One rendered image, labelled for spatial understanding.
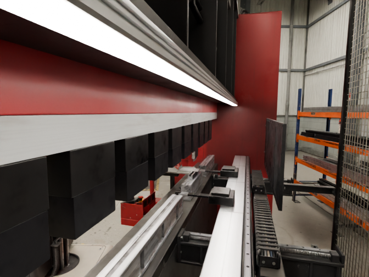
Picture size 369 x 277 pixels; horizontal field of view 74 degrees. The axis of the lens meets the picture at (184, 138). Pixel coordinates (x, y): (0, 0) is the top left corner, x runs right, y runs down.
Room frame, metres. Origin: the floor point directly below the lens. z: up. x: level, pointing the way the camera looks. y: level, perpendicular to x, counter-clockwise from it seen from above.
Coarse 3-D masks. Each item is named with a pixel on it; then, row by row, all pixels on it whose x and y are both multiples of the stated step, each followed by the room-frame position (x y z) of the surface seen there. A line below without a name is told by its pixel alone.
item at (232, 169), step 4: (224, 168) 1.55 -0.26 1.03; (228, 168) 1.55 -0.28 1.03; (232, 168) 1.55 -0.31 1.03; (236, 168) 1.60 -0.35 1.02; (212, 172) 1.59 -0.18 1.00; (216, 172) 1.58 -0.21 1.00; (220, 172) 1.54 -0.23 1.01; (224, 172) 1.53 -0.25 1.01; (228, 172) 1.52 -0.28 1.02; (232, 172) 1.52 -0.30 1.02; (236, 172) 1.51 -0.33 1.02; (224, 176) 1.53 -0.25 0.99; (228, 176) 1.52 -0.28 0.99; (232, 176) 1.52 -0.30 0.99; (236, 176) 1.51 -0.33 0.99
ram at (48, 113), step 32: (0, 64) 0.31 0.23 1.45; (32, 64) 0.36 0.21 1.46; (64, 64) 0.42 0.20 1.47; (0, 96) 0.31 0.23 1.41; (32, 96) 0.35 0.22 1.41; (64, 96) 0.41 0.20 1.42; (96, 96) 0.50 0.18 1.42; (128, 96) 0.64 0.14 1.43; (160, 96) 0.87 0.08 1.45; (192, 96) 1.36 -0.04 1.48; (0, 128) 0.30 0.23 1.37; (32, 128) 0.35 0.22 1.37; (64, 128) 0.41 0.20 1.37; (96, 128) 0.50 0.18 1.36; (128, 128) 0.63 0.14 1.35; (160, 128) 0.87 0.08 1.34; (0, 160) 0.30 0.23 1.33
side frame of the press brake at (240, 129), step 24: (240, 24) 2.41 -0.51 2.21; (264, 24) 2.35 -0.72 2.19; (240, 48) 2.41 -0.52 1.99; (264, 48) 2.35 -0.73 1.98; (240, 72) 2.40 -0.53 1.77; (264, 72) 2.35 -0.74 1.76; (240, 96) 2.40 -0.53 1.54; (264, 96) 2.35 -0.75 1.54; (216, 120) 2.46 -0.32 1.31; (240, 120) 2.40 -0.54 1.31; (264, 120) 2.35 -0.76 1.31; (216, 144) 2.46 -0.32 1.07; (240, 144) 2.40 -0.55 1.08; (264, 144) 2.34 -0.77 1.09; (264, 168) 2.34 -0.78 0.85
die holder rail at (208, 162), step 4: (208, 156) 2.33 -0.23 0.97; (212, 156) 2.33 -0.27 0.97; (204, 160) 2.11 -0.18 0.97; (208, 160) 2.11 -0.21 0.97; (212, 160) 2.27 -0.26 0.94; (200, 164) 1.96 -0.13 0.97; (204, 164) 1.96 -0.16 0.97; (208, 164) 2.06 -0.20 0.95; (212, 164) 2.28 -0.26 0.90; (200, 168) 1.95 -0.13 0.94; (204, 168) 1.94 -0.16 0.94; (208, 168) 2.06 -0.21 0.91; (204, 172) 1.94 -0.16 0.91; (208, 172) 2.04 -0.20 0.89; (204, 176) 1.93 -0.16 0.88
